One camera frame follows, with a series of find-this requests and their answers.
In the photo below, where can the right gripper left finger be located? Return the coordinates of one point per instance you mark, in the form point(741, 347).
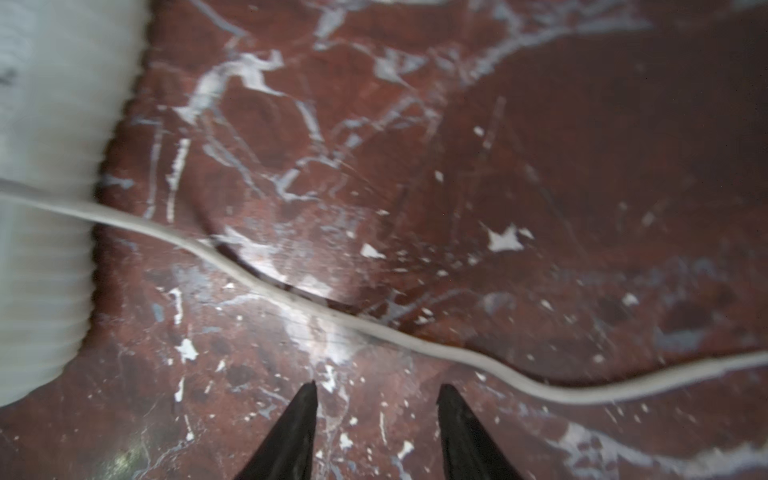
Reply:
point(287, 451)

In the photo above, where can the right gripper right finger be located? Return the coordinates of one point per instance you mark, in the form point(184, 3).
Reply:
point(468, 450)

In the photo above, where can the white knit sneaker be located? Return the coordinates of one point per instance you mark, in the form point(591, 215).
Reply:
point(67, 70)

